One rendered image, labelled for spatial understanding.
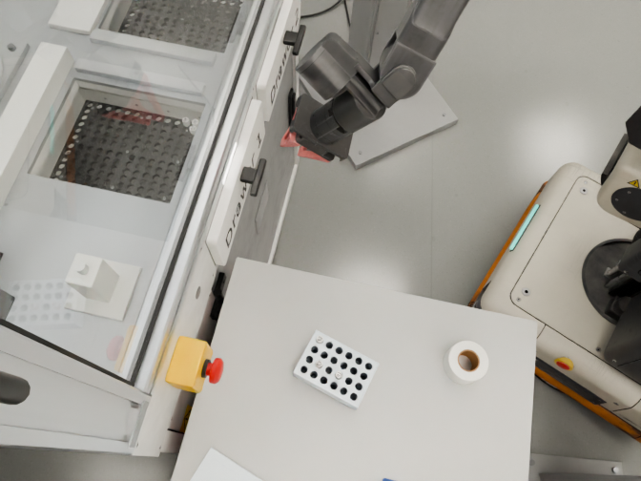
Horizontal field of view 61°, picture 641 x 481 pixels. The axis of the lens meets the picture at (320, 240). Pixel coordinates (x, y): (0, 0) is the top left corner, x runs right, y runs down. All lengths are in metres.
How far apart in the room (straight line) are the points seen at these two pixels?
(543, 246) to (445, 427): 0.85
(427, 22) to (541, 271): 1.10
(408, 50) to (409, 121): 1.41
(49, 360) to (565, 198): 1.57
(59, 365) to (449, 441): 0.68
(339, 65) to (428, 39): 0.12
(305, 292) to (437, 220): 1.03
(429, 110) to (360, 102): 1.43
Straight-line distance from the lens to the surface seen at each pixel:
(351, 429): 0.98
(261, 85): 1.03
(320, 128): 0.80
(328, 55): 0.73
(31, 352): 0.48
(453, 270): 1.91
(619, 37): 2.75
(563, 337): 1.65
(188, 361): 0.85
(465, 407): 1.02
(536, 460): 1.85
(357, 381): 0.95
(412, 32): 0.71
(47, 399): 0.53
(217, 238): 0.88
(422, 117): 2.14
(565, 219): 1.79
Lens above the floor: 1.73
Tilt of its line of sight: 67 degrees down
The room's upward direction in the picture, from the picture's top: 5 degrees clockwise
